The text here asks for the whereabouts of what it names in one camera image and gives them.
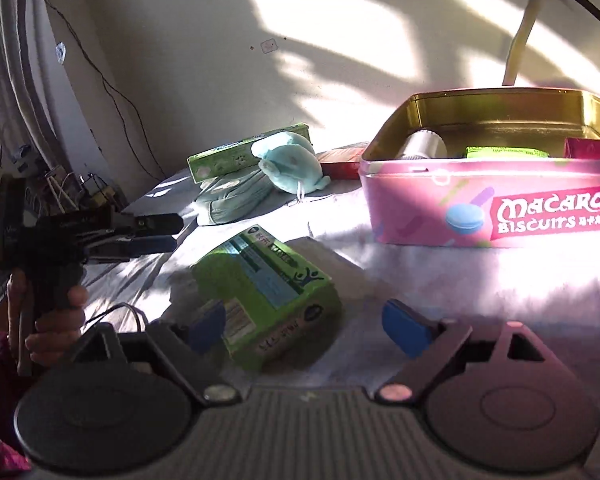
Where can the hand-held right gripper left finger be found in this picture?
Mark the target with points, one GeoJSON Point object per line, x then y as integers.
{"type": "Point", "coordinates": [207, 327]}

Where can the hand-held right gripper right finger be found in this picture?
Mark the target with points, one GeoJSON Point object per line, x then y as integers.
{"type": "Point", "coordinates": [402, 327]}

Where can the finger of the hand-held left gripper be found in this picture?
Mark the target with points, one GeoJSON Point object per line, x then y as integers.
{"type": "Point", "coordinates": [145, 246]}
{"type": "Point", "coordinates": [152, 222]}

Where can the green cardboard box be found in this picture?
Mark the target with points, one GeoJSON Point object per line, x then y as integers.
{"type": "Point", "coordinates": [270, 295]}

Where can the long green toothpaste box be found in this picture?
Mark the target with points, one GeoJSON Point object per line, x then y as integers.
{"type": "Point", "coordinates": [220, 157]}

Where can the pink biscuit tin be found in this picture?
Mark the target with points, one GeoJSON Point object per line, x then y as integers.
{"type": "Point", "coordinates": [480, 200]}

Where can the light blue plush toy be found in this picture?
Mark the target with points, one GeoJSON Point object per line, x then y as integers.
{"type": "Point", "coordinates": [290, 162]}

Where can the person's left hand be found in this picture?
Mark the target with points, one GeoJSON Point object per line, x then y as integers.
{"type": "Point", "coordinates": [55, 330]}

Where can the dark metal clutter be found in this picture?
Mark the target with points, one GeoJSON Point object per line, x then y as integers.
{"type": "Point", "coordinates": [80, 187]}

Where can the white bed sheet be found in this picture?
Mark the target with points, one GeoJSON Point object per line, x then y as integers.
{"type": "Point", "coordinates": [480, 280]}

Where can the flat red box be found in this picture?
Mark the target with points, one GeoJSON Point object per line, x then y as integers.
{"type": "Point", "coordinates": [342, 160]}

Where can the patterned grey curtain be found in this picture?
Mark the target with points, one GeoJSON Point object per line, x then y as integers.
{"type": "Point", "coordinates": [10, 60]}

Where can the silver cylinder can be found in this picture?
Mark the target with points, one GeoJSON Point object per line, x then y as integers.
{"type": "Point", "coordinates": [425, 145]}

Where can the bright green packet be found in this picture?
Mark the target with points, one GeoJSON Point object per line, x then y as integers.
{"type": "Point", "coordinates": [505, 151]}

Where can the dark red box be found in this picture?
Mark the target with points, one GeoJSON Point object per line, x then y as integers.
{"type": "Point", "coordinates": [592, 150]}

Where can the small pink wall sticker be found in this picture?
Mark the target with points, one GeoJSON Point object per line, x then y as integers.
{"type": "Point", "coordinates": [269, 45]}

